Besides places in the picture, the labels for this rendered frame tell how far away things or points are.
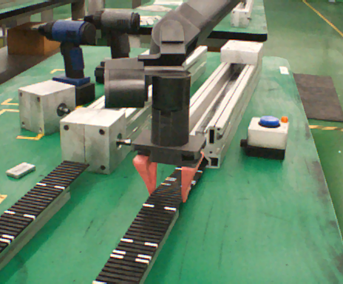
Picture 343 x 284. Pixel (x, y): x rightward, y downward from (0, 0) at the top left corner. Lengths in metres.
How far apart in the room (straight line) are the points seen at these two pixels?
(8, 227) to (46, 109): 0.46
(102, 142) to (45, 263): 0.30
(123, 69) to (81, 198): 0.25
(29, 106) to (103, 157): 0.30
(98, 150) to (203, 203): 0.22
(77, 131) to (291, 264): 0.46
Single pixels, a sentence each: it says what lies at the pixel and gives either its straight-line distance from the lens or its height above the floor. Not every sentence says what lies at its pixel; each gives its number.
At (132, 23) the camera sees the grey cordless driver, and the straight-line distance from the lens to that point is 1.53.
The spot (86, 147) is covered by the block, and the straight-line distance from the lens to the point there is 0.95.
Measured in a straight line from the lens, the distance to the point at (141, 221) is 0.73.
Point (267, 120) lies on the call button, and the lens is 1.04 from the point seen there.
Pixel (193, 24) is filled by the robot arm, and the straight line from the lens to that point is 0.77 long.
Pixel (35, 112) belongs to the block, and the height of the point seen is 0.83.
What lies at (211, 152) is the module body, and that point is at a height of 0.81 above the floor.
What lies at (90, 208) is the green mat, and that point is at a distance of 0.84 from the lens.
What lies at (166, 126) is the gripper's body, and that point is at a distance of 0.74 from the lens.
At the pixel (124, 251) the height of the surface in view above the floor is 0.81.
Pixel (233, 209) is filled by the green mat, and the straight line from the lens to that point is 0.84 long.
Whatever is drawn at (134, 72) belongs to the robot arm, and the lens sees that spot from 0.73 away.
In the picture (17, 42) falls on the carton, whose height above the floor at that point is 0.34.
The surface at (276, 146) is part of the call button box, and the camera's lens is 1.03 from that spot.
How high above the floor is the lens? 1.18
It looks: 21 degrees down
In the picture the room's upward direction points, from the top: 3 degrees clockwise
